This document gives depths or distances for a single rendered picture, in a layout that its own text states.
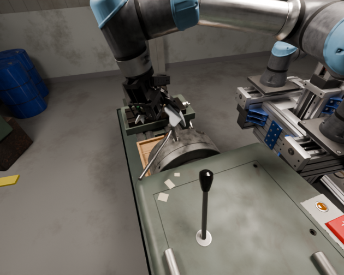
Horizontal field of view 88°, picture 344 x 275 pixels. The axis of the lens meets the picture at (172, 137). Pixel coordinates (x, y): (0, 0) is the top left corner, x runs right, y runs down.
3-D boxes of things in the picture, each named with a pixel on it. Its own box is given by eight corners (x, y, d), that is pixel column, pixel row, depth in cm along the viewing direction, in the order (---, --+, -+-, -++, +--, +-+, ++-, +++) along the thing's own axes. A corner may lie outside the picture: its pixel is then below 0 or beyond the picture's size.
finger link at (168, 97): (172, 118, 53) (149, 99, 50) (173, 114, 54) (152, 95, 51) (182, 111, 49) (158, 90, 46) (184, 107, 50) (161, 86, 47)
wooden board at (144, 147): (206, 164, 105) (207, 160, 103) (147, 183, 98) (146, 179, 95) (187, 132, 126) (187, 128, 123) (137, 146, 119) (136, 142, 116)
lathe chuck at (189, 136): (221, 173, 89) (218, 130, 67) (164, 199, 88) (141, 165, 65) (213, 160, 96) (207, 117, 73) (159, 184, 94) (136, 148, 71)
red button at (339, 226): (367, 241, 40) (374, 238, 39) (347, 252, 39) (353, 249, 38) (341, 216, 44) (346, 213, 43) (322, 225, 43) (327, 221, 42)
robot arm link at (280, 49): (262, 65, 108) (270, 41, 98) (276, 60, 112) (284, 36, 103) (280, 72, 100) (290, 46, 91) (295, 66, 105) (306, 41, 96)
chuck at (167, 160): (225, 178, 87) (223, 136, 64) (166, 205, 85) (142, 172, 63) (221, 173, 89) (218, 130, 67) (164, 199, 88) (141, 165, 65)
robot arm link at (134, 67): (125, 47, 43) (154, 43, 40) (132, 64, 46) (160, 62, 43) (108, 63, 39) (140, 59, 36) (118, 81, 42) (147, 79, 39)
